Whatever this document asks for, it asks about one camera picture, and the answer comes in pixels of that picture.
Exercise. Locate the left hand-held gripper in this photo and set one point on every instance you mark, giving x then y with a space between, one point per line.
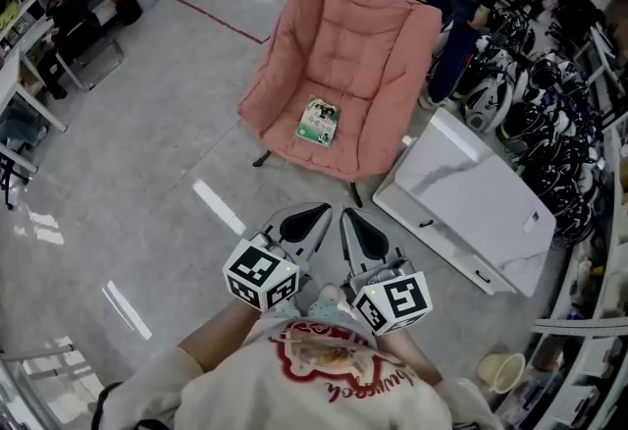
260 276

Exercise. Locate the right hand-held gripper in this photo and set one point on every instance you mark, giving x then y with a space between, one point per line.
392 300

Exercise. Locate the green cover book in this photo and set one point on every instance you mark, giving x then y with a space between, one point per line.
319 123

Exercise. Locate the person's left forearm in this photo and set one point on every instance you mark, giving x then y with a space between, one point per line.
221 339

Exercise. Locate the person's right forearm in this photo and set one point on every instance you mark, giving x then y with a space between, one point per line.
412 354

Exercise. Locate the white marble coffee table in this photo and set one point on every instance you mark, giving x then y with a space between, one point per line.
466 182

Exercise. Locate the person's white slipper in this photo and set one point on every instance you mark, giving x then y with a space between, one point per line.
329 293

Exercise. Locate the person's star-patterned trousers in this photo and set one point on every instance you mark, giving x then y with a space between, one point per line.
326 310

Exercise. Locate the person's white printed t-shirt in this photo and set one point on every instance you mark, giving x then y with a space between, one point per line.
235 393

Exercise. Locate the beige mesh wastebasket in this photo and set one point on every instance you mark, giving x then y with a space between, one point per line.
505 371

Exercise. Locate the pile of black white devices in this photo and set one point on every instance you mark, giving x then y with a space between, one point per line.
549 148

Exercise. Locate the white perforated shelving rack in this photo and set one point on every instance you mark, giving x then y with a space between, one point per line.
579 326

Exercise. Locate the white desk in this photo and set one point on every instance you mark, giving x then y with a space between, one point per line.
10 79

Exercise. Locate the metal frame chair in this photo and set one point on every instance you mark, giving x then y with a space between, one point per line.
98 60

